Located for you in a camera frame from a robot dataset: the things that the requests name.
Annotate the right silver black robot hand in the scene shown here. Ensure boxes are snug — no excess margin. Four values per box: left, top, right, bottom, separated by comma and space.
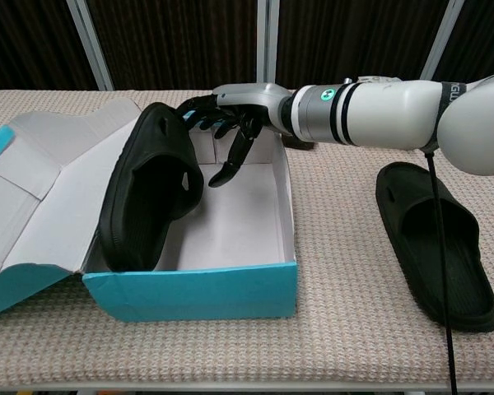
176, 81, 297, 188

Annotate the black rubber slipper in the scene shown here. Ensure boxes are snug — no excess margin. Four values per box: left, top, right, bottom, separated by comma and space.
375, 161, 494, 333
96, 102, 204, 273

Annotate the beige textured table cover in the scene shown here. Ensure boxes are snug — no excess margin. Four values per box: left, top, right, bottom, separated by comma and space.
0, 88, 494, 390

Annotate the light blue shoe box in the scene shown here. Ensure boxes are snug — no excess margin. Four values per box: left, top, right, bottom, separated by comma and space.
0, 97, 300, 322

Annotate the dark ribbed partition panel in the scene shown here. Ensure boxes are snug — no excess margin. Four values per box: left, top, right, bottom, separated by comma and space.
274, 0, 452, 91
86, 0, 259, 91
0, 0, 100, 95
430, 0, 494, 83

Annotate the grey metal partition post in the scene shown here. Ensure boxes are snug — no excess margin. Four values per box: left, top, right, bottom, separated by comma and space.
65, 0, 115, 91
417, 0, 465, 83
256, 0, 280, 86

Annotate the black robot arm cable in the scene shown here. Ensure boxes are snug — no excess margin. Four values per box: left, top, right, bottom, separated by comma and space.
426, 150, 460, 395

